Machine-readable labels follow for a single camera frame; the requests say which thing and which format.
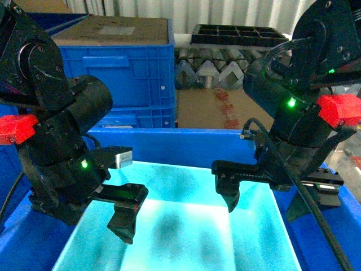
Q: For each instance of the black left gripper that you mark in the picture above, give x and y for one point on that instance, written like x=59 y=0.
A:
x=64 y=190

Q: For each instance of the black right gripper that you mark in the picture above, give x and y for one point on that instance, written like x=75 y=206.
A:
x=276 y=165

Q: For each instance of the teal plastic bin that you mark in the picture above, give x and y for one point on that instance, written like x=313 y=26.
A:
x=183 y=225

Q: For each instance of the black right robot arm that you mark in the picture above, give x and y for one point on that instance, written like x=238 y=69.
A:
x=294 y=84

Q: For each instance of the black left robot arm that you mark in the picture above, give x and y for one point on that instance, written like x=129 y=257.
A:
x=55 y=114

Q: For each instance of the blue crate under bin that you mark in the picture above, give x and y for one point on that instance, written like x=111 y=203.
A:
x=33 y=241

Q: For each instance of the brown cardboard box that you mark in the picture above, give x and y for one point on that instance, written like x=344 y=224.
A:
x=218 y=109

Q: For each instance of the large blue plastic crate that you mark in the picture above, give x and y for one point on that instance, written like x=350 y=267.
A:
x=139 y=77

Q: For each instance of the black compartment tray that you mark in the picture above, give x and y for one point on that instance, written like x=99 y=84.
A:
x=236 y=35

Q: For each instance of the brown cardboard sheet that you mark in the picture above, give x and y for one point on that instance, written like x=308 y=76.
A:
x=116 y=31

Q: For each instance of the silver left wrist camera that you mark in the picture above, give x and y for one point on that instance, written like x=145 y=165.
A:
x=124 y=159

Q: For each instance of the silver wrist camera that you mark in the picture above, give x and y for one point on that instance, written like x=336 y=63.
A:
x=256 y=138
x=124 y=159

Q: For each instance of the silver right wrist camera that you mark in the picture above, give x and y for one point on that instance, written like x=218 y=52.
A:
x=256 y=138

